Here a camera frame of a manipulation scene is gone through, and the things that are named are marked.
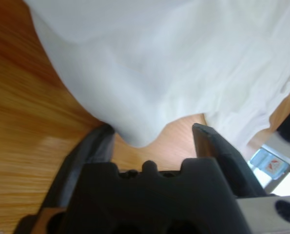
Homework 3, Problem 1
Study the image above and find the white t-shirt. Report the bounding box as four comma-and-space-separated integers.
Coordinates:
22, 0, 290, 149

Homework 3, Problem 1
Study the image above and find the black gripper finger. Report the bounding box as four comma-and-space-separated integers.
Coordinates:
192, 123, 268, 199
41, 123, 116, 212

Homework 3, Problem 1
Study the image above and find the light blue plastic box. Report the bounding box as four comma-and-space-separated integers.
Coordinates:
249, 148, 288, 181

